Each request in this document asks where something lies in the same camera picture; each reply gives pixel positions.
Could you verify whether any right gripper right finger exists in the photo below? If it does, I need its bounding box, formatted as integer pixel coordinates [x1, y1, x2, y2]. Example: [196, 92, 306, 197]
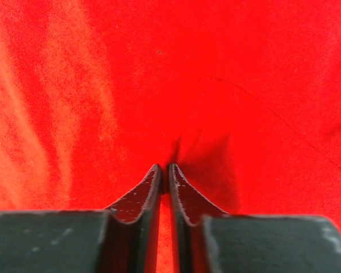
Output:
[168, 164, 341, 272]

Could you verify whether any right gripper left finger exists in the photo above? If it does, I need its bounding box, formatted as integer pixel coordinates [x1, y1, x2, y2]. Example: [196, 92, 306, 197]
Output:
[0, 165, 162, 272]

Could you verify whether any red t shirt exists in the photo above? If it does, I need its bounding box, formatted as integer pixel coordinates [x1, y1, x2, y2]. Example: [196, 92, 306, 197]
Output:
[0, 1, 341, 272]

